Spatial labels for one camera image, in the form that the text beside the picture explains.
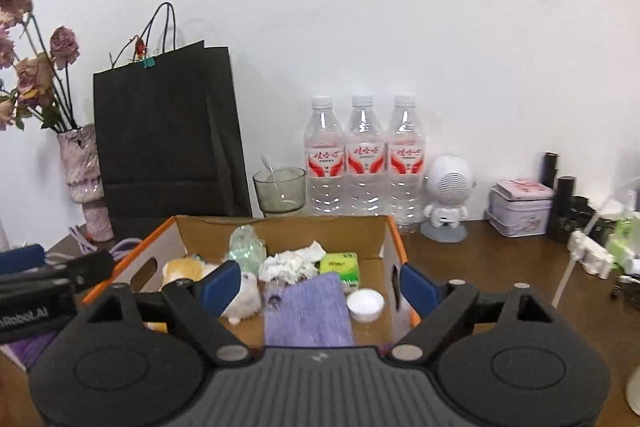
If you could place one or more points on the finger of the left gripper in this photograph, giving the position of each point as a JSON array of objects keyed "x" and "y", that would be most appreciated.
[
  {"x": 22, "y": 259},
  {"x": 81, "y": 273}
]

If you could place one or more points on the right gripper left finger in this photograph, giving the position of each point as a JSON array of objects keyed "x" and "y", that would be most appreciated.
[{"x": 195, "y": 308}]

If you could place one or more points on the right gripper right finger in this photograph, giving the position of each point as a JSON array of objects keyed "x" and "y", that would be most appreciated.
[{"x": 446, "y": 313}]

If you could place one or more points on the yellow white plush toy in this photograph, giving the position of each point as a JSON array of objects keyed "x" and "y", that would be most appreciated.
[{"x": 246, "y": 303}]

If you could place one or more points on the white round jar lid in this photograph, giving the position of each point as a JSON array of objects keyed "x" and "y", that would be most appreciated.
[{"x": 365, "y": 305}]

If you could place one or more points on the clear plastic bag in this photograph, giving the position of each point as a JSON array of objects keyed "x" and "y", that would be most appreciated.
[{"x": 246, "y": 249}]

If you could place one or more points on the white tissue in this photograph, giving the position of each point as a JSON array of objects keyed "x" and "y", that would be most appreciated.
[{"x": 291, "y": 267}]

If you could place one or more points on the green tissue pack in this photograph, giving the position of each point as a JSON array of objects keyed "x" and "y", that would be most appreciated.
[{"x": 346, "y": 266}]

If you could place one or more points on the purple knitted cloth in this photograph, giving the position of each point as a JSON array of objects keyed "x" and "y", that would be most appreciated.
[{"x": 308, "y": 314}]

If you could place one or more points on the purple tissue box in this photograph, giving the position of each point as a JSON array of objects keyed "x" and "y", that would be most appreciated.
[{"x": 26, "y": 351}]

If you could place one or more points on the orange cardboard box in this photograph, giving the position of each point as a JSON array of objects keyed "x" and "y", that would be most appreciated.
[{"x": 375, "y": 240}]

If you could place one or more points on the purple marbled vase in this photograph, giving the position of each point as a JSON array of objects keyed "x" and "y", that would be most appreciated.
[{"x": 83, "y": 178}]

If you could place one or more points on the small lilac tin box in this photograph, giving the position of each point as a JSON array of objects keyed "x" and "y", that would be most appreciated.
[{"x": 519, "y": 208}]

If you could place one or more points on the white astronaut figure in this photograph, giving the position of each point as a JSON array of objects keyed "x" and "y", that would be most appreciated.
[{"x": 449, "y": 184}]

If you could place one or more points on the middle water bottle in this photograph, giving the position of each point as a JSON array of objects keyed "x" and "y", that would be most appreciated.
[{"x": 365, "y": 149}]

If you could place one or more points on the water bottle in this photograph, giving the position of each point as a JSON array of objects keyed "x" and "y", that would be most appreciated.
[
  {"x": 365, "y": 149},
  {"x": 325, "y": 158},
  {"x": 406, "y": 152}
]

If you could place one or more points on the glass cup with spoon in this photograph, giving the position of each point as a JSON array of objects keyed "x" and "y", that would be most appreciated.
[{"x": 280, "y": 191}]

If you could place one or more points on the black paper bag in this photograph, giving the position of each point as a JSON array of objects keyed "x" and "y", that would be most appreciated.
[{"x": 168, "y": 134}]

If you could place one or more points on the white power strip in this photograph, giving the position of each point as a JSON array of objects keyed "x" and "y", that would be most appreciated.
[{"x": 594, "y": 259}]

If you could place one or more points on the right water bottle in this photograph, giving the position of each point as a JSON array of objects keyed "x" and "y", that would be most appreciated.
[{"x": 406, "y": 152}]

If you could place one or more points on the black cosmetic tubes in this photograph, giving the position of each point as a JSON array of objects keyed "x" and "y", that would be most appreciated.
[{"x": 563, "y": 187}]

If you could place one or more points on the dried pink flower bouquet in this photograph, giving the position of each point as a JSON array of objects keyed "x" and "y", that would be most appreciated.
[{"x": 41, "y": 66}]

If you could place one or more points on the left water bottle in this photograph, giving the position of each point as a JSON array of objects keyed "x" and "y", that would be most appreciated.
[{"x": 325, "y": 158}]

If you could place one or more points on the white cylindrical bottle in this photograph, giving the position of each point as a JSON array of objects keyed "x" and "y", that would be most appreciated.
[{"x": 632, "y": 391}]

